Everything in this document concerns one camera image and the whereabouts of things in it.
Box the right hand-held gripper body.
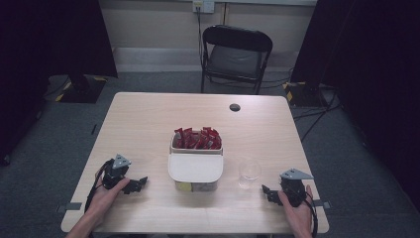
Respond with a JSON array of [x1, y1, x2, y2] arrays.
[[278, 168, 315, 208]]

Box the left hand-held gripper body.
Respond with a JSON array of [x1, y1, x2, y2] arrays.
[[101, 153, 133, 190]]

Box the person's left hand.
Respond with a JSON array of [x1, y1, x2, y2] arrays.
[[86, 177, 131, 226]]

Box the person's right hand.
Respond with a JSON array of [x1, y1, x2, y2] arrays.
[[277, 183, 315, 238]]

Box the clear glass cup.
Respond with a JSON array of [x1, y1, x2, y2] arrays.
[[238, 159, 263, 190]]

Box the white storage box with lid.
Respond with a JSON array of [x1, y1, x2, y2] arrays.
[[167, 130, 225, 193]]

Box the pile of red packets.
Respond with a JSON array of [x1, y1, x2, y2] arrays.
[[173, 126, 223, 151]]

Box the black stand base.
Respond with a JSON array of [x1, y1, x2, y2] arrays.
[[282, 80, 328, 108], [58, 74, 109, 104]]

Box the black folding chair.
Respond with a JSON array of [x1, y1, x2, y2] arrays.
[[200, 24, 274, 95]]

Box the dark curtain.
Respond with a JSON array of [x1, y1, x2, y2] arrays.
[[290, 0, 420, 212]]

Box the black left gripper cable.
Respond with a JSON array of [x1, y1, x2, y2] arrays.
[[84, 159, 115, 213]]

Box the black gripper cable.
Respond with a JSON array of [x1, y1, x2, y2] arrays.
[[302, 190, 319, 238], [84, 159, 115, 213]]

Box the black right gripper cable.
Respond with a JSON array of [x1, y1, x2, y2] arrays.
[[302, 190, 319, 238]]

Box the grey table edge bracket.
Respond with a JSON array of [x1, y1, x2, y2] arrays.
[[54, 201, 83, 214], [312, 199, 332, 210]]

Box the black floor cable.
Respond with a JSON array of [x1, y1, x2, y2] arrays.
[[291, 92, 343, 143]]

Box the black wall socket cable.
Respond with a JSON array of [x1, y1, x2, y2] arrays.
[[196, 5, 205, 68]]

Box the white wall socket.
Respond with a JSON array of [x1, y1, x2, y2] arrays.
[[192, 0, 216, 15]]

